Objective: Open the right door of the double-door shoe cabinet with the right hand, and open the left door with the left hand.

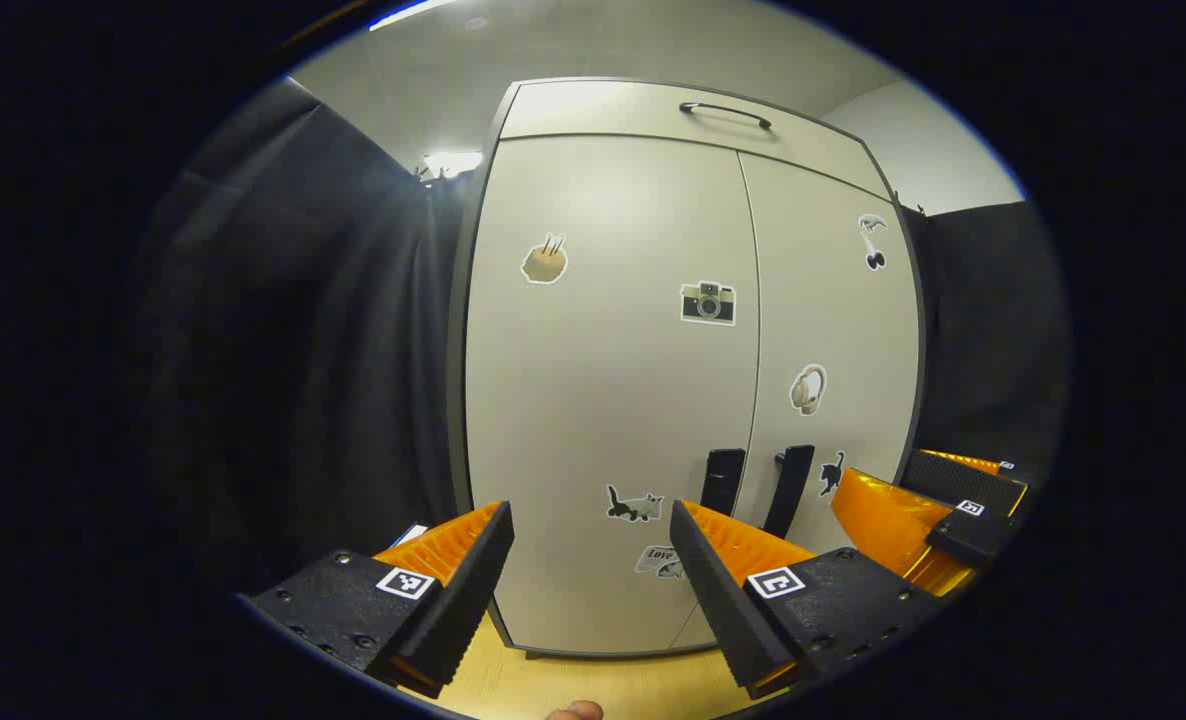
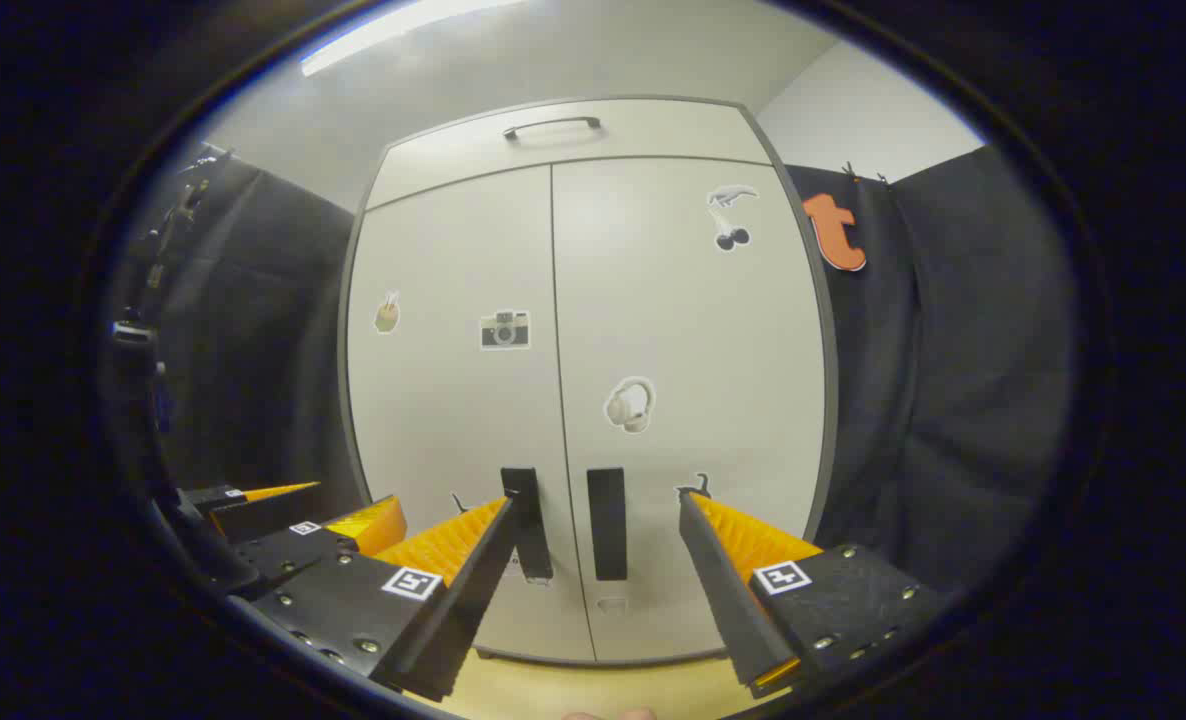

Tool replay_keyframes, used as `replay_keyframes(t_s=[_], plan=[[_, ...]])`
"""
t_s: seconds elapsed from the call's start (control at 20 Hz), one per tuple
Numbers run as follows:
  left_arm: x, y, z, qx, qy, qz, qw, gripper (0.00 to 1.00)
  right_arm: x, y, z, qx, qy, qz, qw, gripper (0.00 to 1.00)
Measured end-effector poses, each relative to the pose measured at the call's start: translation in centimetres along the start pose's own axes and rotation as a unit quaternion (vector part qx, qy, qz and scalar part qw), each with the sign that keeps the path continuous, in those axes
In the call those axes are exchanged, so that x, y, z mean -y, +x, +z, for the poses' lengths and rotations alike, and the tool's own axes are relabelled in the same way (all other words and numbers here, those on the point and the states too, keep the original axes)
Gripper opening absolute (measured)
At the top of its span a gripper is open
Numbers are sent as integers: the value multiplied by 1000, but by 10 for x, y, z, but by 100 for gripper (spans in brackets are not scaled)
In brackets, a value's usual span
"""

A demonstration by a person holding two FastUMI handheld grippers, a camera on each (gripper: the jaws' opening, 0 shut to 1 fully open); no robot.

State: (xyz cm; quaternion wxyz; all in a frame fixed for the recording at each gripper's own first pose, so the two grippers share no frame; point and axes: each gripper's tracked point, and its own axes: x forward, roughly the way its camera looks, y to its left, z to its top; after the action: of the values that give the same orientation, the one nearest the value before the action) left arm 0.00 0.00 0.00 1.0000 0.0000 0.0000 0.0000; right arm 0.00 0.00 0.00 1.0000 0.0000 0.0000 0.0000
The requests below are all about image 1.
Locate black curved drawer handle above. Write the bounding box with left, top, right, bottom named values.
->
left=678, top=101, right=774, bottom=131

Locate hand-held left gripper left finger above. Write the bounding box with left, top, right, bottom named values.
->
left=238, top=500, right=516, bottom=701

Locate black right door handle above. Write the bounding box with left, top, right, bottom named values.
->
left=761, top=444, right=816, bottom=541

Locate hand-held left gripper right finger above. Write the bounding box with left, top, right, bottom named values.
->
left=669, top=498, right=944, bottom=701

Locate white double-door shoe cabinet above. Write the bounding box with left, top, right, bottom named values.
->
left=446, top=76, right=929, bottom=661

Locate black door handle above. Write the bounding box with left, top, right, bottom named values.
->
left=761, top=444, right=816, bottom=541
left=700, top=448, right=746, bottom=518

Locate white cabinet drawer front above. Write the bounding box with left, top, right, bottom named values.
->
left=498, top=78, right=894, bottom=201

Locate black left door handle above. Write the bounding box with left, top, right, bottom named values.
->
left=700, top=448, right=746, bottom=518

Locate white cabinet door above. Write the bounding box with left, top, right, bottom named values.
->
left=671, top=150, right=922, bottom=651
left=465, top=135, right=762, bottom=656

